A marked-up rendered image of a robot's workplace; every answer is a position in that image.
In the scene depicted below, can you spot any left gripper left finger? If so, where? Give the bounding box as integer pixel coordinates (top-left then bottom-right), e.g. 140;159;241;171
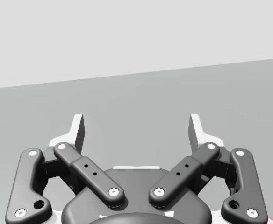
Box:
5;113;125;224

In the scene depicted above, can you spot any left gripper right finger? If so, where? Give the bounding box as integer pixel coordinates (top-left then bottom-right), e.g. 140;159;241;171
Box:
148;113;269;224

